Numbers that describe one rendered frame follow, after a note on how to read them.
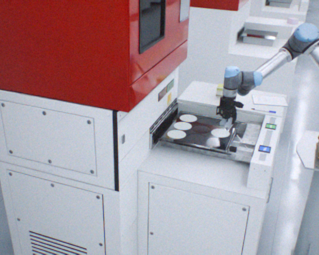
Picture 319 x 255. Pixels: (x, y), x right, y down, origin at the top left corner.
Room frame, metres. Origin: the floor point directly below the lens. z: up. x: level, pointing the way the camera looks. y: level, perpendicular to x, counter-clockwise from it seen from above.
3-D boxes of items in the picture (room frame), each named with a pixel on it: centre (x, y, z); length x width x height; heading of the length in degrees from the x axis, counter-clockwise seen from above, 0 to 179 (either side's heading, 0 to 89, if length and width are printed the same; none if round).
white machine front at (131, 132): (1.86, 0.05, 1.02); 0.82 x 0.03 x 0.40; 161
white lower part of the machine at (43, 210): (1.98, 0.37, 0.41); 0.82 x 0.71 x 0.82; 161
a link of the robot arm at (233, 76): (1.96, -0.36, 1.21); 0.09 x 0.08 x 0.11; 93
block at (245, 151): (1.75, -0.43, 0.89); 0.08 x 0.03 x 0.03; 71
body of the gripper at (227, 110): (1.95, -0.35, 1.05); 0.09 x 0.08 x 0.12; 130
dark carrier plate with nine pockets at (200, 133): (1.97, -0.23, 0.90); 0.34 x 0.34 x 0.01; 70
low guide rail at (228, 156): (1.84, -0.24, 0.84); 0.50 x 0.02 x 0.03; 71
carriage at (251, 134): (1.90, -0.48, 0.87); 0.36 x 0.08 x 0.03; 161
